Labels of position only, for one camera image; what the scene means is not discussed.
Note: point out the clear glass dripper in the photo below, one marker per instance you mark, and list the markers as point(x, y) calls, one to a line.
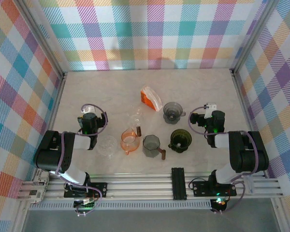
point(107, 145)

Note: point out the dark green plastic dripper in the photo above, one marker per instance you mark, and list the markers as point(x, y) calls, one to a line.
point(181, 139)

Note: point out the smoke grey plastic dripper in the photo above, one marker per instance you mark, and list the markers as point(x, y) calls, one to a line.
point(171, 108)

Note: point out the orange transparent carafe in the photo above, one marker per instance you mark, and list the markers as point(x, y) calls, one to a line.
point(129, 142)

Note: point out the orange coffee filter pack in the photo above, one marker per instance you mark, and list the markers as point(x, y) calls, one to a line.
point(147, 97)

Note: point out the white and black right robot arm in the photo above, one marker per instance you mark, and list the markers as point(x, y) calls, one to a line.
point(239, 149)

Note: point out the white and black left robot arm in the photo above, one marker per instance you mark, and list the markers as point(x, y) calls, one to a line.
point(50, 149)

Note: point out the clear acrylic block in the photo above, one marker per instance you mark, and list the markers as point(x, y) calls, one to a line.
point(249, 182)

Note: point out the printed paper label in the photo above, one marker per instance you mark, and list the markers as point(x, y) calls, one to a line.
point(38, 186)

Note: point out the right controller board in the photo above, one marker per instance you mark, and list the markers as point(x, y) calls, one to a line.
point(220, 203)

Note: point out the controller board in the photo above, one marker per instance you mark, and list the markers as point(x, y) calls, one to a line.
point(220, 203)
point(83, 205)

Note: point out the left controller board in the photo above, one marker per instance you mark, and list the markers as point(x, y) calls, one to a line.
point(83, 205)

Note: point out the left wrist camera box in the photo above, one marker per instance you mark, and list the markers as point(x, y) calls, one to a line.
point(87, 110)

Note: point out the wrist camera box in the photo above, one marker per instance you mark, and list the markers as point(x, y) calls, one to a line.
point(210, 107)
point(87, 110)

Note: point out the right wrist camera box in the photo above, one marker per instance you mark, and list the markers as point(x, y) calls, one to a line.
point(210, 107)

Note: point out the aluminium side rail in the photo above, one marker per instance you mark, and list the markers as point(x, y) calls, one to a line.
point(55, 108)
point(244, 108)

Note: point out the black centre rail bracket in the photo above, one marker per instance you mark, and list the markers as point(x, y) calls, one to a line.
point(178, 183)

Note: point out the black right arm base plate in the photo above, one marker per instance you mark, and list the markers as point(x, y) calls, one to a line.
point(200, 188)

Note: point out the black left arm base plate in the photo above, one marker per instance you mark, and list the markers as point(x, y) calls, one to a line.
point(100, 189)

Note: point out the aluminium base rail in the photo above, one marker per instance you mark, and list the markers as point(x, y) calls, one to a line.
point(140, 187)

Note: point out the aluminium frame post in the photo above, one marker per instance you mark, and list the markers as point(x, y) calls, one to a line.
point(39, 36)
point(252, 36)

